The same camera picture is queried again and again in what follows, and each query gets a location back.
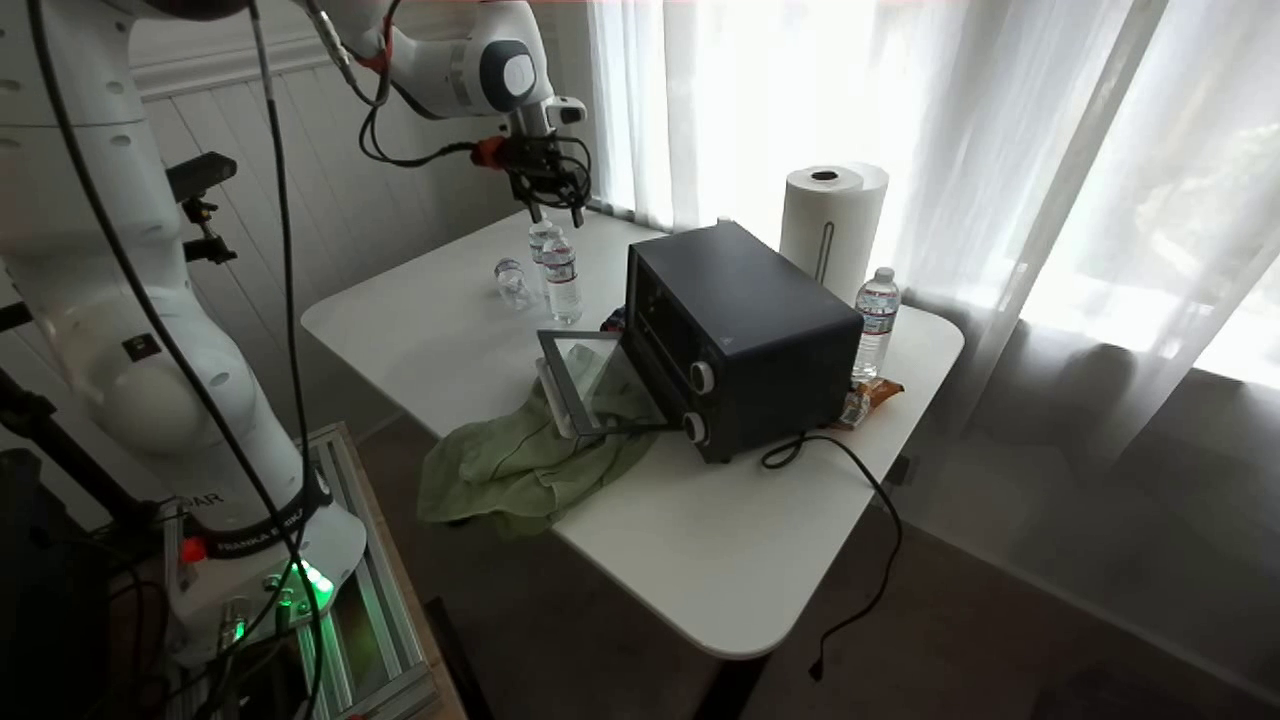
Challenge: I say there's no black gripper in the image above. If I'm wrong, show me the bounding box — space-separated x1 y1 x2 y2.
500 137 591 209

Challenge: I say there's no clear water bottle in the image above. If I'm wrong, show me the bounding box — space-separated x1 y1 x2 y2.
493 256 535 311
856 266 902 379
527 219 580 329

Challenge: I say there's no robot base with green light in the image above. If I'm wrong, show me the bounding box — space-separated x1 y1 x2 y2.
154 419 444 720

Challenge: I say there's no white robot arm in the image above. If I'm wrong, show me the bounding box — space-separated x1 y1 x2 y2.
0 0 305 534

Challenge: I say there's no lying clear water bottle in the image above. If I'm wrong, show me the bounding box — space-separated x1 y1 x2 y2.
493 256 535 311

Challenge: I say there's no glass oven door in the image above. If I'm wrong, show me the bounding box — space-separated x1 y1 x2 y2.
535 329 620 440

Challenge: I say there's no black mini oven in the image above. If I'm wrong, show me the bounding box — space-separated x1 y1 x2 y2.
625 219 865 463

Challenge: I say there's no white paper towel roll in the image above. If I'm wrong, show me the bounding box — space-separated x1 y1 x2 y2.
778 164 888 301

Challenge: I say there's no green cloth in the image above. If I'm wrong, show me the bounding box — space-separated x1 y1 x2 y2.
415 354 660 534

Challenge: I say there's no orange snack wrapper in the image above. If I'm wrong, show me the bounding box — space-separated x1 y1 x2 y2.
841 376 899 428

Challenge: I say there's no white table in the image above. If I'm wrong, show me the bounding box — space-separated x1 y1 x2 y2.
294 202 969 662

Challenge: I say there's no white sheer curtain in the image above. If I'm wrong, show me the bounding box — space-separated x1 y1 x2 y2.
587 0 1280 456

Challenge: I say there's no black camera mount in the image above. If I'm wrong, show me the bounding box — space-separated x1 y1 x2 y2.
166 153 235 262

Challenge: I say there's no black oven power cable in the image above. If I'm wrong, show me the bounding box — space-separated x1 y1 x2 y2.
756 428 906 682

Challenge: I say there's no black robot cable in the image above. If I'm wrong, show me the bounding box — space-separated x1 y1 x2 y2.
24 0 336 720

